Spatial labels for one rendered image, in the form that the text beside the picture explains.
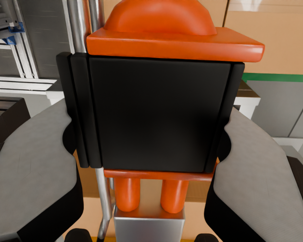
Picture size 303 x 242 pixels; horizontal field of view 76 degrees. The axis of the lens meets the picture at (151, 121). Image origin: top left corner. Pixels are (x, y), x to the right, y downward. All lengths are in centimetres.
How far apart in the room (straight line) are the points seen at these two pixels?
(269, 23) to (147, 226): 65
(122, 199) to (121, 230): 4
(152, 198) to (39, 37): 102
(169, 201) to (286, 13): 66
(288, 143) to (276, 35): 121
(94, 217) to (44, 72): 86
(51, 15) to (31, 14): 9
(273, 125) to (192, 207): 131
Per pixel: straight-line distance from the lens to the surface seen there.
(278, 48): 76
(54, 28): 108
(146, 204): 19
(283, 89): 154
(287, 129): 176
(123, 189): 16
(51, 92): 71
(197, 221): 48
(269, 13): 72
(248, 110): 75
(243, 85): 80
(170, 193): 17
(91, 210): 46
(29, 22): 113
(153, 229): 20
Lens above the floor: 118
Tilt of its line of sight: 57 degrees down
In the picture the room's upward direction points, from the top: 179 degrees counter-clockwise
